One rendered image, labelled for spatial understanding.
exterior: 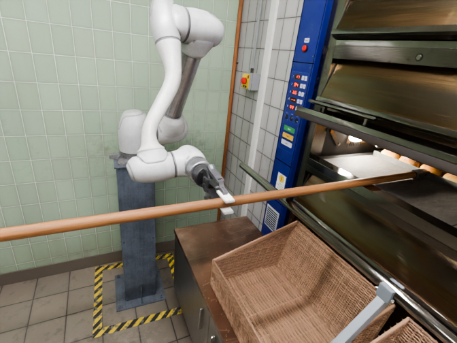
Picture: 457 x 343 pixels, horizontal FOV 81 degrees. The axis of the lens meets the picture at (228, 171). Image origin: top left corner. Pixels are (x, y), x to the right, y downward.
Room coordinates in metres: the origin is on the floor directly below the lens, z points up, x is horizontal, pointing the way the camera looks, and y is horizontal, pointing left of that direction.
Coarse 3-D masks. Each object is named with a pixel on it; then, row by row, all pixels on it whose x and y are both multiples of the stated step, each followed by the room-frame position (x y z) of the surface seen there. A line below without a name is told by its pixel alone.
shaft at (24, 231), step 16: (384, 176) 1.02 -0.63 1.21; (400, 176) 1.05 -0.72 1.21; (272, 192) 0.77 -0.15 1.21; (288, 192) 0.79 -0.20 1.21; (304, 192) 0.82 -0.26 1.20; (320, 192) 0.85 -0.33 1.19; (144, 208) 0.59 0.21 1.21; (160, 208) 0.60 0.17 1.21; (176, 208) 0.62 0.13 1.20; (192, 208) 0.63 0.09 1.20; (208, 208) 0.66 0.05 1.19; (32, 224) 0.48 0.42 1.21; (48, 224) 0.49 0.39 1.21; (64, 224) 0.50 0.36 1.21; (80, 224) 0.51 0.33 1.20; (96, 224) 0.52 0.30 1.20; (112, 224) 0.54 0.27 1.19; (0, 240) 0.44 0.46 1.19
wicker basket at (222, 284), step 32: (288, 224) 1.16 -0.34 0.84; (224, 256) 0.98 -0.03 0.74; (256, 256) 1.07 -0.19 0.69; (288, 256) 1.12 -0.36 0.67; (320, 256) 0.99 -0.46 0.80; (224, 288) 0.84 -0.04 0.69; (256, 288) 0.96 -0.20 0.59; (288, 288) 0.98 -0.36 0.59; (320, 288) 0.92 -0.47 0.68; (352, 288) 0.83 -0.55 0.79; (256, 320) 0.79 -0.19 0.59; (288, 320) 0.81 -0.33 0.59; (320, 320) 0.82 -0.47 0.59; (352, 320) 0.76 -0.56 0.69; (384, 320) 0.69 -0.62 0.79
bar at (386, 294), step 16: (256, 176) 0.97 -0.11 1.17; (288, 208) 0.77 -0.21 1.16; (320, 224) 0.67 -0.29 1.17; (336, 240) 0.60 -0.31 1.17; (352, 256) 0.54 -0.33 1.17; (368, 272) 0.50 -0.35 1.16; (384, 288) 0.45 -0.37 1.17; (400, 288) 0.45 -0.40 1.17; (384, 304) 0.44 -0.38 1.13; (400, 304) 0.42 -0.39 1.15; (416, 304) 0.41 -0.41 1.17; (368, 320) 0.42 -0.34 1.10; (432, 320) 0.38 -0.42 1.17; (352, 336) 0.41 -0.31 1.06; (448, 336) 0.35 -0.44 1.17
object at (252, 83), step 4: (244, 72) 1.77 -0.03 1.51; (248, 72) 1.75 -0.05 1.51; (244, 76) 1.76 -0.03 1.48; (252, 76) 1.71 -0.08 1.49; (256, 76) 1.72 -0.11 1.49; (248, 80) 1.71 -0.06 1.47; (252, 80) 1.71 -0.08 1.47; (256, 80) 1.72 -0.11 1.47; (244, 84) 1.75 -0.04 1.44; (248, 84) 1.71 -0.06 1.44; (252, 84) 1.71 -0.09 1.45; (256, 84) 1.73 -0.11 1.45; (244, 88) 1.75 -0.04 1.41; (248, 88) 1.71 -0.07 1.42; (252, 88) 1.71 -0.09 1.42; (256, 88) 1.73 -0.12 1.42
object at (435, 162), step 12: (312, 120) 1.07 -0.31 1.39; (324, 120) 1.02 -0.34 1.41; (348, 132) 0.91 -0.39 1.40; (360, 132) 0.87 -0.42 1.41; (384, 144) 0.79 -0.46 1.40; (396, 144) 0.76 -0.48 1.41; (408, 156) 0.72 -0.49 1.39; (420, 156) 0.70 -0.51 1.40; (444, 168) 0.64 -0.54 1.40; (456, 168) 0.62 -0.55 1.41
